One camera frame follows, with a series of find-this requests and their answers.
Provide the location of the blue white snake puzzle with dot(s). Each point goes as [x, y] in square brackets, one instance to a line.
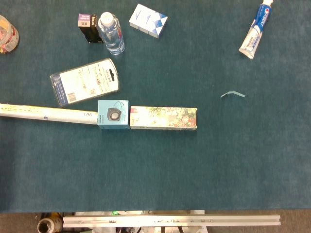
[148, 20]

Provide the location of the white blister pack card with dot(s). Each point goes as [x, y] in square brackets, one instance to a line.
[85, 81]

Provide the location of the light blue speaker box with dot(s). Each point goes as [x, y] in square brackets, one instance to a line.
[113, 114]

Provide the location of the light blue tape strip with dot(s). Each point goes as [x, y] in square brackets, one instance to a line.
[233, 93]

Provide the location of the brown tape roll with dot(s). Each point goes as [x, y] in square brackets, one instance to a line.
[47, 225]

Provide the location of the teal felt table cloth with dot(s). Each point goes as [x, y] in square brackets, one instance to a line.
[155, 165]

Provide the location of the long floral print box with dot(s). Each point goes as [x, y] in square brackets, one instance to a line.
[162, 117]

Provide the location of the clear water bottle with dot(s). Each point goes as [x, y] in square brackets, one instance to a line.
[111, 34]

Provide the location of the white blue toothpaste tube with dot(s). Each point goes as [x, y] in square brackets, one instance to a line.
[255, 34]

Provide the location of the aluminium profile rail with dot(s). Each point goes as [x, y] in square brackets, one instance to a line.
[170, 221]

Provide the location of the long white roll box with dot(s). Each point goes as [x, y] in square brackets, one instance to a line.
[48, 112]

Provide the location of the black purple small box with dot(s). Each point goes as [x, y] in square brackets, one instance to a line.
[88, 29]

